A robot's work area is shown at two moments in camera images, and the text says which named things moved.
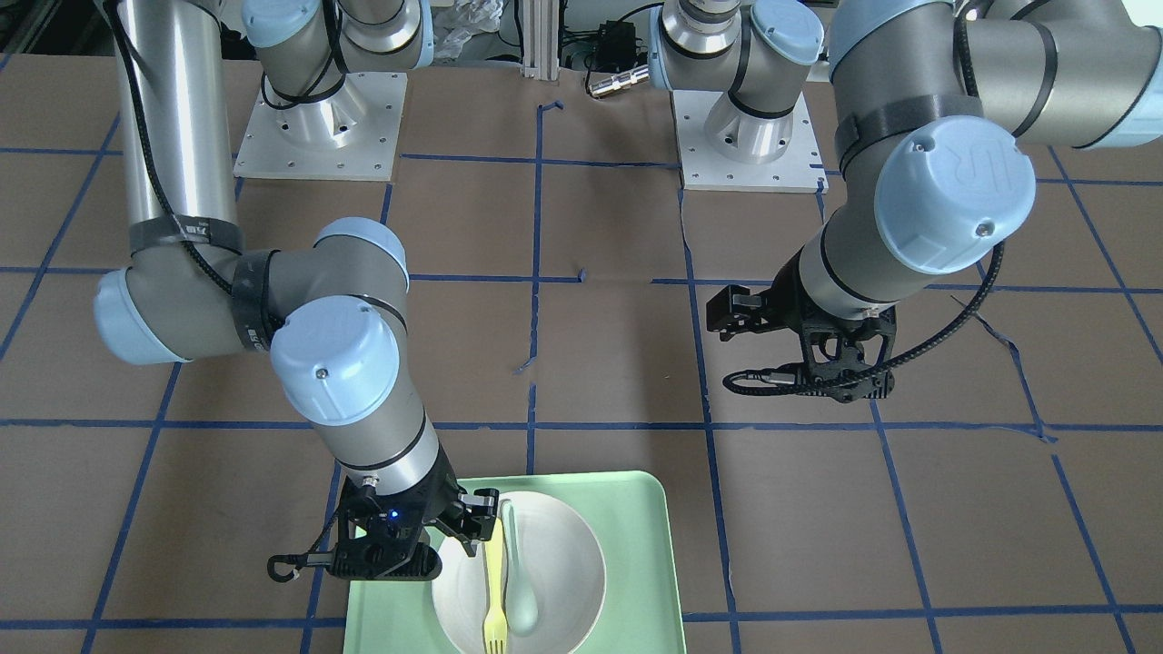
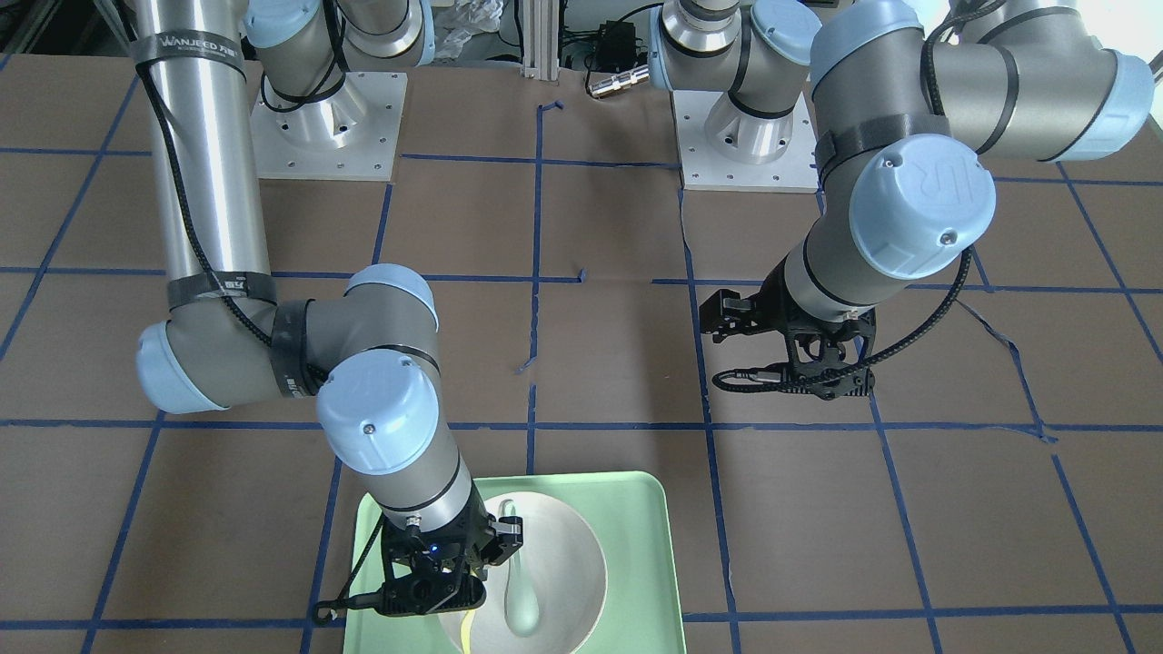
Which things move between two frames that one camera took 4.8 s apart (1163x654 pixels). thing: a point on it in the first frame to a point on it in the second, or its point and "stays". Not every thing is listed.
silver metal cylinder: x=623 y=80 stays
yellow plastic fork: x=495 y=639 to x=465 y=630
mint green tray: x=631 y=518 stays
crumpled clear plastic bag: x=472 y=17 stays
